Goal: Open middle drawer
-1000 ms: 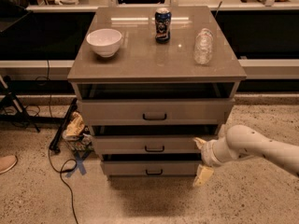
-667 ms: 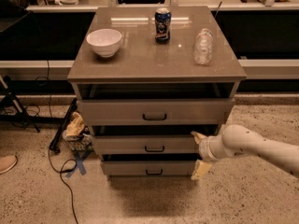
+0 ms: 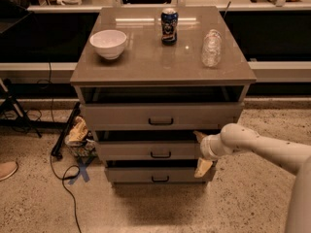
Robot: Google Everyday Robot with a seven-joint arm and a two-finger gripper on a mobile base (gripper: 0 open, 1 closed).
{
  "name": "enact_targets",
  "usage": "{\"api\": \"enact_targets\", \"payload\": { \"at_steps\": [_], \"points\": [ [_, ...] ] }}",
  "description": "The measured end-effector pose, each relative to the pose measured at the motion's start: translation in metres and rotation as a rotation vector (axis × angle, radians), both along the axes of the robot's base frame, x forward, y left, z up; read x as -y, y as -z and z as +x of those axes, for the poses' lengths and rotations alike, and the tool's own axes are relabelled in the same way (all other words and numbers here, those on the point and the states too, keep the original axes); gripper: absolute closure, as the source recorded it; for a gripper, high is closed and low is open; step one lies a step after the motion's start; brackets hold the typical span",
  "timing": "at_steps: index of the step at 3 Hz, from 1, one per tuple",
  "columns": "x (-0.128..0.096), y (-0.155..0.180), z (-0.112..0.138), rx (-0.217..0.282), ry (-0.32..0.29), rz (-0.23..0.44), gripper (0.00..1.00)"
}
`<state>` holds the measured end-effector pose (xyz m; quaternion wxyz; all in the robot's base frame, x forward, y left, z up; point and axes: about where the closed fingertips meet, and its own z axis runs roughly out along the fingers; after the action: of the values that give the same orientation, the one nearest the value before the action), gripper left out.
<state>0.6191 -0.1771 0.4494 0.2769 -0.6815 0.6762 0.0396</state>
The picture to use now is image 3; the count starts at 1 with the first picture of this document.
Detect black power strip bar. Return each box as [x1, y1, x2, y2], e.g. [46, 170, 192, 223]
[51, 102, 80, 159]

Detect blue soda can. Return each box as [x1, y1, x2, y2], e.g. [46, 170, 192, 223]
[161, 8, 179, 45]

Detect grey drawer cabinet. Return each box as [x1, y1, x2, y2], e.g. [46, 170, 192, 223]
[69, 6, 258, 188]

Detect clear plastic water bottle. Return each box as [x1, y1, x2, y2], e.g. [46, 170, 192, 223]
[201, 29, 222, 67]

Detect grey drawer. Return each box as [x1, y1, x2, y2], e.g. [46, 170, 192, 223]
[95, 141, 217, 161]
[105, 168, 216, 183]
[81, 103, 244, 131]

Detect white ceramic bowl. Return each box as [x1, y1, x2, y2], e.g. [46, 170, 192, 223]
[89, 30, 127, 60]

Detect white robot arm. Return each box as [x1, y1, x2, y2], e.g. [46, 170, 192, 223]
[193, 123, 311, 233]

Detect crumpled snack bags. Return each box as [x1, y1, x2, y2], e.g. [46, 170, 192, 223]
[64, 116, 97, 157]

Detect black tripod stand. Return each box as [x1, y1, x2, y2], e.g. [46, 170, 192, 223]
[0, 78, 42, 138]

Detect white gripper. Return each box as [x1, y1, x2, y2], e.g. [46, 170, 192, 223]
[193, 130, 233, 178]

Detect tan shoe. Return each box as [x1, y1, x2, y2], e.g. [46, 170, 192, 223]
[0, 161, 18, 181]

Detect black floor cable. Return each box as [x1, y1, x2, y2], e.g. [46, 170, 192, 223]
[48, 61, 83, 233]

